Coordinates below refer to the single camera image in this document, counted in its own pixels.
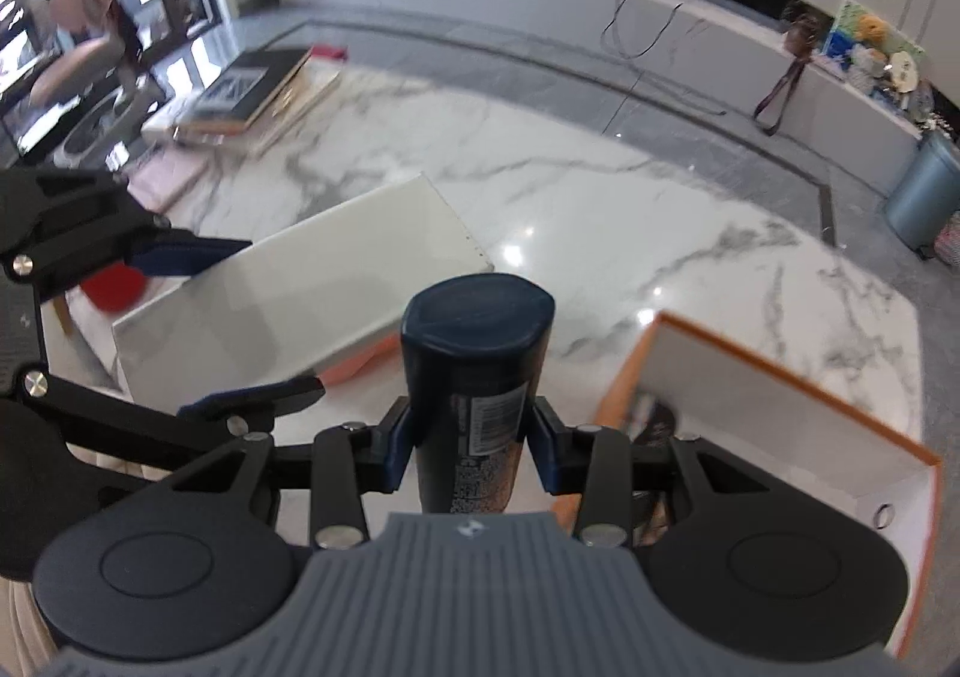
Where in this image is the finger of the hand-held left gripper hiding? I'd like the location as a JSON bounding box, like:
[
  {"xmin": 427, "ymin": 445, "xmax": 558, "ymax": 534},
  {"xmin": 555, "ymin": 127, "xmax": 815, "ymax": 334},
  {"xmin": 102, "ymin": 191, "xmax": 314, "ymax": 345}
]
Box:
[
  {"xmin": 15, "ymin": 368, "xmax": 327, "ymax": 476},
  {"xmin": 0, "ymin": 169, "xmax": 252, "ymax": 303}
]

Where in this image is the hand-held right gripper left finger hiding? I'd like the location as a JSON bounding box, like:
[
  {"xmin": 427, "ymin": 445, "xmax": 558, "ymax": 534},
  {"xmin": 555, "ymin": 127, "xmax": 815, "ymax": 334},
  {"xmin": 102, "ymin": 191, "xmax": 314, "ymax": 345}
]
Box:
[{"xmin": 154, "ymin": 398, "xmax": 415, "ymax": 549}]

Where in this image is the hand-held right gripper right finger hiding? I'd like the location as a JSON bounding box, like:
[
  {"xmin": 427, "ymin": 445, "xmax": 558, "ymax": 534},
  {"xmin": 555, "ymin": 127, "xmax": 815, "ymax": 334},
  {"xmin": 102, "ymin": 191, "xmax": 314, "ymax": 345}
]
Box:
[{"xmin": 529, "ymin": 398, "xmax": 762, "ymax": 547}]

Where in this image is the dark blue spray can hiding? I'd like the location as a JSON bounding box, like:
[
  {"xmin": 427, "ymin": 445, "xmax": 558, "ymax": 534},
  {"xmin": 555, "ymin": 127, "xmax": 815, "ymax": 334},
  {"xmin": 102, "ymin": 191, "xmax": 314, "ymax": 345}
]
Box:
[{"xmin": 400, "ymin": 276, "xmax": 556, "ymax": 517}]

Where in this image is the white box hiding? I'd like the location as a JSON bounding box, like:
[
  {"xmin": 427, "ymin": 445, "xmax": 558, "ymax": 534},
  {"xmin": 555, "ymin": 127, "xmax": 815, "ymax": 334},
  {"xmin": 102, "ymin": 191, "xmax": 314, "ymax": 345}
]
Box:
[{"xmin": 112, "ymin": 172, "xmax": 496, "ymax": 397}]

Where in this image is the orange cardboard box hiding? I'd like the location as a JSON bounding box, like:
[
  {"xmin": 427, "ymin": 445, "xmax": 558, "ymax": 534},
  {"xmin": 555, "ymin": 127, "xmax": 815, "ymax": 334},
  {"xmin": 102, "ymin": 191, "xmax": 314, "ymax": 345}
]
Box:
[{"xmin": 555, "ymin": 312, "xmax": 944, "ymax": 677}]

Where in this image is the pink notebook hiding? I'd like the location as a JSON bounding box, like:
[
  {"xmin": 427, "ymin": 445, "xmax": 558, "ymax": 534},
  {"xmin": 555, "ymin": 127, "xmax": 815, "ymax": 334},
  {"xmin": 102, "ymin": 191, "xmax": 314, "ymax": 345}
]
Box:
[{"xmin": 127, "ymin": 141, "xmax": 215, "ymax": 213}]

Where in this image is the red cup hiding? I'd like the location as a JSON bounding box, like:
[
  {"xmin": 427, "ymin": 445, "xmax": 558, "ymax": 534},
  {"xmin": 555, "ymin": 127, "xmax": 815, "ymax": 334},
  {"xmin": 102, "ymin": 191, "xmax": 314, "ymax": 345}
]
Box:
[{"xmin": 81, "ymin": 263, "xmax": 151, "ymax": 312}]

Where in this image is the dark hardcover book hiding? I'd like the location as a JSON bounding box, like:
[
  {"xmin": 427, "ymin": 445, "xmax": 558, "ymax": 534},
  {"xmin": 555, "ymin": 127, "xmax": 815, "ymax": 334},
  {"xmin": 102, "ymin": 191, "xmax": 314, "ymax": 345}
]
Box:
[{"xmin": 180, "ymin": 46, "xmax": 314, "ymax": 131}]

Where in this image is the stack of pale books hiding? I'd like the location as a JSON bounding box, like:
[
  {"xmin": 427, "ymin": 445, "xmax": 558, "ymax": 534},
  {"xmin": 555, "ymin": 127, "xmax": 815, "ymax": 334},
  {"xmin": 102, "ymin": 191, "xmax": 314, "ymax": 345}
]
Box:
[{"xmin": 172, "ymin": 66, "xmax": 346, "ymax": 157}]

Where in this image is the pink chair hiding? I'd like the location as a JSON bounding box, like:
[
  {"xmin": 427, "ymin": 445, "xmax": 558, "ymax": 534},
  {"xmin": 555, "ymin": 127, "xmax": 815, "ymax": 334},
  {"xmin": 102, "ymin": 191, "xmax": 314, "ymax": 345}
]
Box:
[{"xmin": 30, "ymin": 0, "xmax": 143, "ymax": 112}]

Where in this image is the white marble television bench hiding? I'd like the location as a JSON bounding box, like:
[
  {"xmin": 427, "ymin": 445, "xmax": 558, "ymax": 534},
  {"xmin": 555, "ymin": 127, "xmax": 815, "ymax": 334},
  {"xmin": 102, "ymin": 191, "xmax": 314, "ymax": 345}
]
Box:
[{"xmin": 271, "ymin": 0, "xmax": 927, "ymax": 154}]

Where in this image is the woven basket bag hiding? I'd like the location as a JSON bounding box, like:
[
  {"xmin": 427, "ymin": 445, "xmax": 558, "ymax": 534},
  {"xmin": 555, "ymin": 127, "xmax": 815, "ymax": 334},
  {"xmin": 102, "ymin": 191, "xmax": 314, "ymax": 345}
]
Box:
[{"xmin": 930, "ymin": 212, "xmax": 960, "ymax": 262}]

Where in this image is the grey pedal trash can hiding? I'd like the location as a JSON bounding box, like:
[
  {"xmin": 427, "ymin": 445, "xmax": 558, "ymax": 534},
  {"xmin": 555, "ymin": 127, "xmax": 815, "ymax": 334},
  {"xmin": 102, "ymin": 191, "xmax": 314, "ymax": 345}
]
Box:
[{"xmin": 885, "ymin": 131, "xmax": 960, "ymax": 254}]

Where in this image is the white woven pot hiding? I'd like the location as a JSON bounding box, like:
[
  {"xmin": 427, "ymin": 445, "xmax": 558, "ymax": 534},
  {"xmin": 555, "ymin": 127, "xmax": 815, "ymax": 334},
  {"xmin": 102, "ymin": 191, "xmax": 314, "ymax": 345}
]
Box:
[{"xmin": 851, "ymin": 43, "xmax": 886, "ymax": 86}]

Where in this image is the round white fan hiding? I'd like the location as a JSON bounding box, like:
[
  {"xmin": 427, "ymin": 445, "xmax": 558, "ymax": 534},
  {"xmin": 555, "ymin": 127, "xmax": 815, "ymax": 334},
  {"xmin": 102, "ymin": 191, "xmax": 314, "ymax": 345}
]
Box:
[{"xmin": 885, "ymin": 51, "xmax": 920, "ymax": 94}]

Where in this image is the green and blue picture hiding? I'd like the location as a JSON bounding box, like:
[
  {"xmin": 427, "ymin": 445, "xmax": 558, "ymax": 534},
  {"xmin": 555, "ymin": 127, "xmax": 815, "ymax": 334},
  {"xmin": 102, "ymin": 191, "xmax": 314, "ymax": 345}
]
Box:
[{"xmin": 821, "ymin": 0, "xmax": 925, "ymax": 74}]

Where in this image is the black cable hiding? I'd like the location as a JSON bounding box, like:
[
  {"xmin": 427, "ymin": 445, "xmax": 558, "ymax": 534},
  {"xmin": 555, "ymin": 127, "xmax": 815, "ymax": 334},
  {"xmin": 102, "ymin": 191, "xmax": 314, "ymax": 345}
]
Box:
[{"xmin": 600, "ymin": 0, "xmax": 728, "ymax": 116}]

